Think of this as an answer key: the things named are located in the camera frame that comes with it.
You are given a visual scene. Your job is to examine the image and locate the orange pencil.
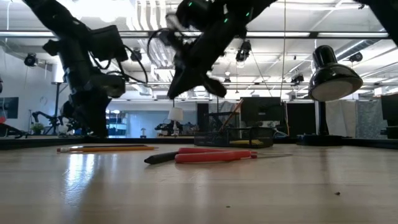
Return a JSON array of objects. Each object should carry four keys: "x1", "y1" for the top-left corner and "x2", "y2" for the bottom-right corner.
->
[{"x1": 57, "y1": 144, "x2": 159, "y2": 153}]

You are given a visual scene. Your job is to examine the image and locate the white-shade table lamp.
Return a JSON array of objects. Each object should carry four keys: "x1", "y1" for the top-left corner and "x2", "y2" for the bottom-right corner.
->
[{"x1": 167, "y1": 107, "x2": 184, "y2": 137}]

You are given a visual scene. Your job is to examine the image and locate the black mesh desk organizer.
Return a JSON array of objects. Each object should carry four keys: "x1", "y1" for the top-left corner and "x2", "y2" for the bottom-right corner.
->
[{"x1": 193, "y1": 126, "x2": 275, "y2": 149}]

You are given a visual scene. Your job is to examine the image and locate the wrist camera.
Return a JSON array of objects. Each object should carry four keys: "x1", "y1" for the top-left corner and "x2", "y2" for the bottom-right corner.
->
[
  {"x1": 90, "y1": 24, "x2": 129, "y2": 62},
  {"x1": 158, "y1": 12, "x2": 187, "y2": 47}
]

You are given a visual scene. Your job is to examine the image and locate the black background panel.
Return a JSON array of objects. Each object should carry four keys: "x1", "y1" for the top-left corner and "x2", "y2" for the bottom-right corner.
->
[
  {"x1": 285, "y1": 102, "x2": 317, "y2": 138},
  {"x1": 241, "y1": 96, "x2": 282, "y2": 128}
]

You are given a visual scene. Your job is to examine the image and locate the small background potted plant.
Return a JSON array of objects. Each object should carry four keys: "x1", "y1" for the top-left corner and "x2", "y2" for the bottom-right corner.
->
[{"x1": 30, "y1": 123, "x2": 45, "y2": 135}]

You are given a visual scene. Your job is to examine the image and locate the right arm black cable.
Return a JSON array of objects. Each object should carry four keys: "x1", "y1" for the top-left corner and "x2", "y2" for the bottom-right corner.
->
[{"x1": 147, "y1": 27, "x2": 175, "y2": 63}]

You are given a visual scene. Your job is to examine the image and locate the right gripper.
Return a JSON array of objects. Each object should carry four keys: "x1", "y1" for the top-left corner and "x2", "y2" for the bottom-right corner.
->
[{"x1": 167, "y1": 34, "x2": 228, "y2": 100}]

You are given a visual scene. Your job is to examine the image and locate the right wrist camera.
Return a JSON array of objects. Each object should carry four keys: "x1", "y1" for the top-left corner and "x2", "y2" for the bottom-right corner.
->
[{"x1": 158, "y1": 12, "x2": 187, "y2": 47}]

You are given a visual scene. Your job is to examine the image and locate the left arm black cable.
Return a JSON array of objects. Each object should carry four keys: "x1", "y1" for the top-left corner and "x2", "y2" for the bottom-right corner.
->
[{"x1": 90, "y1": 43, "x2": 149, "y2": 85}]

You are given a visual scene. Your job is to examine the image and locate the black desk lamp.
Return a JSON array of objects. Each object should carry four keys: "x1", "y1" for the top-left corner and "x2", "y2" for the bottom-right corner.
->
[{"x1": 296, "y1": 45, "x2": 364, "y2": 147}]

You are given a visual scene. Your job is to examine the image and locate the dark wall picture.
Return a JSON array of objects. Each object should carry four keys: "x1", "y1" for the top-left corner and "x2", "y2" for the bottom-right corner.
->
[{"x1": 0, "y1": 96, "x2": 19, "y2": 119}]

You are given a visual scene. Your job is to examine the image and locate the red-handled scissors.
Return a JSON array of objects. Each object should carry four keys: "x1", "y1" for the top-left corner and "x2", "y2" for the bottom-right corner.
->
[{"x1": 174, "y1": 147, "x2": 293, "y2": 164}]

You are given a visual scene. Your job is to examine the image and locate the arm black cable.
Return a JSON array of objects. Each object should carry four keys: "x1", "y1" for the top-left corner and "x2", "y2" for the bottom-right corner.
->
[
  {"x1": 147, "y1": 27, "x2": 175, "y2": 63},
  {"x1": 90, "y1": 43, "x2": 149, "y2": 85}
]

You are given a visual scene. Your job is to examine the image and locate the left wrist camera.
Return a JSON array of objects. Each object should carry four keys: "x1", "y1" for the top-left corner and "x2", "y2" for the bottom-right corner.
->
[{"x1": 90, "y1": 24, "x2": 129, "y2": 62}]

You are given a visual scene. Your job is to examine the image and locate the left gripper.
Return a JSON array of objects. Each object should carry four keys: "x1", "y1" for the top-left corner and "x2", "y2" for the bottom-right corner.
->
[{"x1": 61, "y1": 70, "x2": 127, "y2": 137}]

